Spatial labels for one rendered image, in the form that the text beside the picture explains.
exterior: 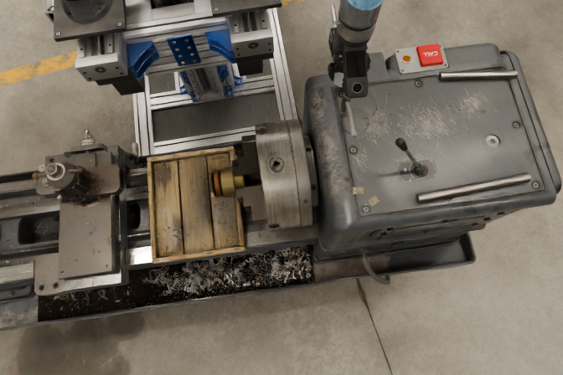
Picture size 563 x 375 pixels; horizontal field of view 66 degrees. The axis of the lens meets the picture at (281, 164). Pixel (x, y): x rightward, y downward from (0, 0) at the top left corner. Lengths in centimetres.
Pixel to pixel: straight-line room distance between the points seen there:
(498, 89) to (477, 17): 181
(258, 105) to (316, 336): 121
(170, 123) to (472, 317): 183
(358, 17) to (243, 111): 155
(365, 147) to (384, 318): 136
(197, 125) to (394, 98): 135
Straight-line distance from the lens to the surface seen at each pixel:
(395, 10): 296
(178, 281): 180
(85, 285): 151
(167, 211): 149
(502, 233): 257
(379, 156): 112
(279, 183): 111
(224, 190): 123
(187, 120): 234
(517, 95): 130
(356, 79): 91
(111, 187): 143
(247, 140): 118
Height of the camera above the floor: 229
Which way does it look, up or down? 72 degrees down
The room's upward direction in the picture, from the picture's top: 4 degrees counter-clockwise
